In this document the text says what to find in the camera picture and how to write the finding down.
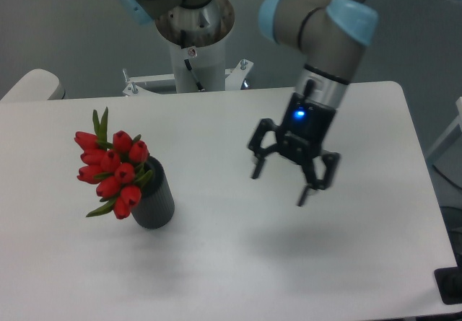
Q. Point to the white furniture frame right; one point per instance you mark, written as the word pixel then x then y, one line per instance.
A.
pixel 444 141

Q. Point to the red tulip bouquet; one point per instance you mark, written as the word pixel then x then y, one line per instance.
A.
pixel 116 165

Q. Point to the white chair backrest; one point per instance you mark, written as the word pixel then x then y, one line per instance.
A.
pixel 36 85

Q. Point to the black device at table edge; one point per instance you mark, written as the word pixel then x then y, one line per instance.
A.
pixel 449 284

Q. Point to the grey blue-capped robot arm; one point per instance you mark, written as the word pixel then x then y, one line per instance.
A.
pixel 333 36

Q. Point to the dark grey ribbed vase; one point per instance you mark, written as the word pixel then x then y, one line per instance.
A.
pixel 156 207

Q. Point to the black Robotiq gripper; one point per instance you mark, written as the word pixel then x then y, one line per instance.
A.
pixel 305 133

